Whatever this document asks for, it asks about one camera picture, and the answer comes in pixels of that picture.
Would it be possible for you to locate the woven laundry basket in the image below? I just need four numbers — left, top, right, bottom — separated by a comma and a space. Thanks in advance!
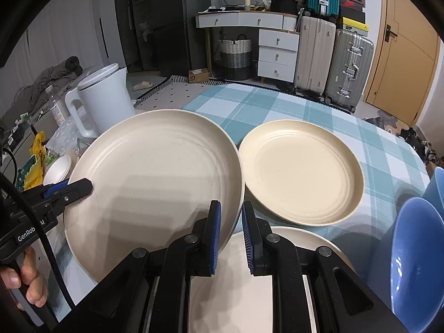
219, 35, 252, 80

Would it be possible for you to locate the large cream plate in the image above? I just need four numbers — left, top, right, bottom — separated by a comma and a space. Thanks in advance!
63, 109, 246, 282

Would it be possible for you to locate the dark grey refrigerator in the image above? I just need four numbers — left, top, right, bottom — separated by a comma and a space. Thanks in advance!
114, 0, 191, 75

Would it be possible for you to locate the beige suitcase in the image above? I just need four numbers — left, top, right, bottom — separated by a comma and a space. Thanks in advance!
294, 16, 336, 99

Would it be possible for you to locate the small open cardboard box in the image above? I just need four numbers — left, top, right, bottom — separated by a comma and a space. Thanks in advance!
188, 69, 210, 84

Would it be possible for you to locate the grey clothing pile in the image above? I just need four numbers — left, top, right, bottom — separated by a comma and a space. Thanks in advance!
10, 56, 87, 112

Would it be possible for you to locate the clear water bottle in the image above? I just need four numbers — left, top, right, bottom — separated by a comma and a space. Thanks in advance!
45, 85, 66, 125

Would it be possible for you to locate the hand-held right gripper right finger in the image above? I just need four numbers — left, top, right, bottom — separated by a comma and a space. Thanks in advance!
242, 200, 375, 320

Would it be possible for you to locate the red and black shoe box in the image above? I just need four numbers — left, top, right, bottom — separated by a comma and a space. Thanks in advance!
338, 0, 366, 18

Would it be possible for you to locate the light blue bowl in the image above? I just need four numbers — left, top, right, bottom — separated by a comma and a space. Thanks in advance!
422, 166, 444, 216

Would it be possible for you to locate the white electric kettle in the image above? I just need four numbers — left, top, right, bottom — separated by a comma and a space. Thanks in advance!
65, 63, 137, 138

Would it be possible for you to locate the yellow plastic bag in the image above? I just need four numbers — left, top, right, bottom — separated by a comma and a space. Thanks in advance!
21, 131, 47, 190

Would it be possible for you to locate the grey door mat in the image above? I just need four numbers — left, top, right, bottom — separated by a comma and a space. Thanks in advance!
376, 110, 398, 127

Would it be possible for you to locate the clear plastic packaging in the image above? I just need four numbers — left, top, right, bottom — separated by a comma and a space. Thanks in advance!
47, 114, 91, 157

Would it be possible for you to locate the silver suitcase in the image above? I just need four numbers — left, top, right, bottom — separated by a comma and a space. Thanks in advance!
324, 28, 374, 113

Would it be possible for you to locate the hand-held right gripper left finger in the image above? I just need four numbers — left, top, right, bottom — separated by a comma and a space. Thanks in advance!
74, 200, 223, 320

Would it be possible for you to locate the white dressing table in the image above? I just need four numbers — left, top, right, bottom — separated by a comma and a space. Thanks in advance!
195, 9, 301, 84

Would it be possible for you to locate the person's left hand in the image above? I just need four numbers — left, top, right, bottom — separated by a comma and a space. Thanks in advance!
0, 246, 48, 311

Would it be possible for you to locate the white plate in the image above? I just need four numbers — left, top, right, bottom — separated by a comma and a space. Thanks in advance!
215, 225, 357, 278

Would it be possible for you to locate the black cable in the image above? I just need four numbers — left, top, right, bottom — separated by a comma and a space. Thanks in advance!
0, 173, 75, 311

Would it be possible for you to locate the yellow and black shoe box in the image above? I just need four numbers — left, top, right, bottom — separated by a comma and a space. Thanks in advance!
337, 17, 368, 35

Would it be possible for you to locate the large blue bowl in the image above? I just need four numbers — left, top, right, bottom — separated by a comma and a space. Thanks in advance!
390, 197, 444, 323

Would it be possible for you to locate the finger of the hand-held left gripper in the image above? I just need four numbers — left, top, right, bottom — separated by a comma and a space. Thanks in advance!
43, 178, 94, 212

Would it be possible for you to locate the teal plaid tablecloth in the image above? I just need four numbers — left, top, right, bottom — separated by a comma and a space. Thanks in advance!
52, 82, 432, 285

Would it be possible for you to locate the wooden door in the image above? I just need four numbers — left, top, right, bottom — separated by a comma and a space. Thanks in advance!
362, 0, 440, 127

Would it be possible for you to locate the white disposable bowl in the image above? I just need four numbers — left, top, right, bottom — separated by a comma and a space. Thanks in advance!
42, 155, 72, 185

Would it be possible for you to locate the medium cream plate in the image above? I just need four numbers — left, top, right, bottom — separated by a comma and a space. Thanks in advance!
239, 120, 365, 225

